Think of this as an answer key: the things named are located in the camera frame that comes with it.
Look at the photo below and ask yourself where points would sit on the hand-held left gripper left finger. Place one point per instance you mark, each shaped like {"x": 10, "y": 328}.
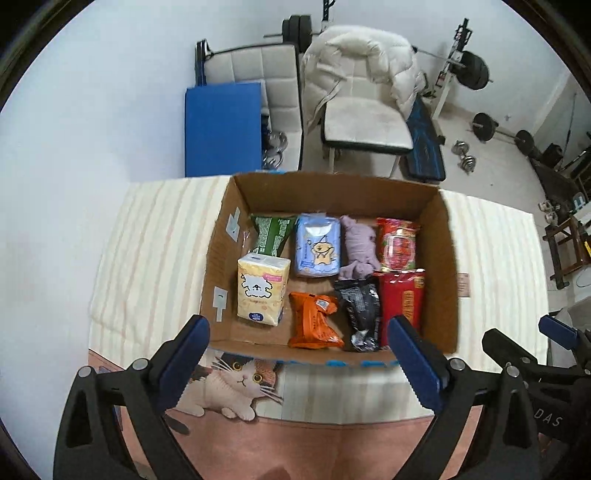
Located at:
{"x": 184, "y": 364}

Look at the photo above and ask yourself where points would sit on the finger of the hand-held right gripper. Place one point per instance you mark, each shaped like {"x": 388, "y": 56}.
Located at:
{"x": 558, "y": 330}
{"x": 508, "y": 348}

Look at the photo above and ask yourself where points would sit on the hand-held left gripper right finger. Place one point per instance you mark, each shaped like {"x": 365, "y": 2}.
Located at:
{"x": 415, "y": 364}

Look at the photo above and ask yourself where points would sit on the red tissue pack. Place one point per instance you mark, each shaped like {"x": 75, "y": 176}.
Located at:
{"x": 406, "y": 295}

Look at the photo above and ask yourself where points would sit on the black snack packet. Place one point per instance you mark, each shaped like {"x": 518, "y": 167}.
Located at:
{"x": 362, "y": 309}

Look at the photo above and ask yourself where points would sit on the yellow tissue pack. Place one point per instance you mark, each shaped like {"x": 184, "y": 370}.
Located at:
{"x": 263, "y": 286}

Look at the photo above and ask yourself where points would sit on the orange snack packet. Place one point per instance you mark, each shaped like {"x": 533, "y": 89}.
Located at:
{"x": 311, "y": 323}

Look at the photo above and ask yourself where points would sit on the red patterned snack packet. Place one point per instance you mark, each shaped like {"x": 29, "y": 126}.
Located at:
{"x": 397, "y": 247}

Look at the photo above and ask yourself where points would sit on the purple socks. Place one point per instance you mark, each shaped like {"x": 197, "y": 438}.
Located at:
{"x": 360, "y": 244}

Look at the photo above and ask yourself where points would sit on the blue tissue pack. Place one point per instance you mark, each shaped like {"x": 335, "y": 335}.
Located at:
{"x": 316, "y": 249}

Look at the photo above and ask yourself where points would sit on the green snack packet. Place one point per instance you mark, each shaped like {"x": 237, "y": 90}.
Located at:
{"x": 272, "y": 233}

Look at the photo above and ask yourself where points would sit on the cardboard box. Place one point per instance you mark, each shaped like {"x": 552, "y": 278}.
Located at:
{"x": 323, "y": 194}

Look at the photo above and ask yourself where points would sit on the dark wooden chair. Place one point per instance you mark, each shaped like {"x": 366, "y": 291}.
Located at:
{"x": 568, "y": 258}

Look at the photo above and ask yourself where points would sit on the small pink card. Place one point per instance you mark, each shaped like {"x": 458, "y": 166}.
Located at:
{"x": 464, "y": 285}

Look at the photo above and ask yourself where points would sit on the pair of white shoes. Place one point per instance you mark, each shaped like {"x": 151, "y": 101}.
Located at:
{"x": 547, "y": 212}

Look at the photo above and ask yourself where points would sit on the black bag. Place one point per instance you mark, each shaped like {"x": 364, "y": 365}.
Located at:
{"x": 552, "y": 155}

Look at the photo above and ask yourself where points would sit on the metal dumbbell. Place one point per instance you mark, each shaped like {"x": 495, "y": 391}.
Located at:
{"x": 460, "y": 148}
{"x": 468, "y": 164}

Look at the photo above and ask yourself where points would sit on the small black plate barbell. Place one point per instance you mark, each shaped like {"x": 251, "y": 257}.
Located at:
{"x": 485, "y": 124}

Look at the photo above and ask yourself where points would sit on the metal weight plates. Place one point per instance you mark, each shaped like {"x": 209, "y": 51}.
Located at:
{"x": 274, "y": 147}

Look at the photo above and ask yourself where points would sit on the blue folded mat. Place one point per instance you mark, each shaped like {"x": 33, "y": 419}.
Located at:
{"x": 221, "y": 129}

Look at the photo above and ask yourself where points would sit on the white cushioned chair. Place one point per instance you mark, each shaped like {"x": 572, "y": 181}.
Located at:
{"x": 364, "y": 124}

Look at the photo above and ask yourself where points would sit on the barbell with black plates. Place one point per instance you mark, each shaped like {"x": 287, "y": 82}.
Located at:
{"x": 473, "y": 69}

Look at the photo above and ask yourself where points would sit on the white quilted padded chair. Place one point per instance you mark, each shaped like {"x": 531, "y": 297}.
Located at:
{"x": 258, "y": 64}

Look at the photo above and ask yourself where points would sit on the white puffer jacket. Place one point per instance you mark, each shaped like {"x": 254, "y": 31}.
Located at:
{"x": 360, "y": 50}

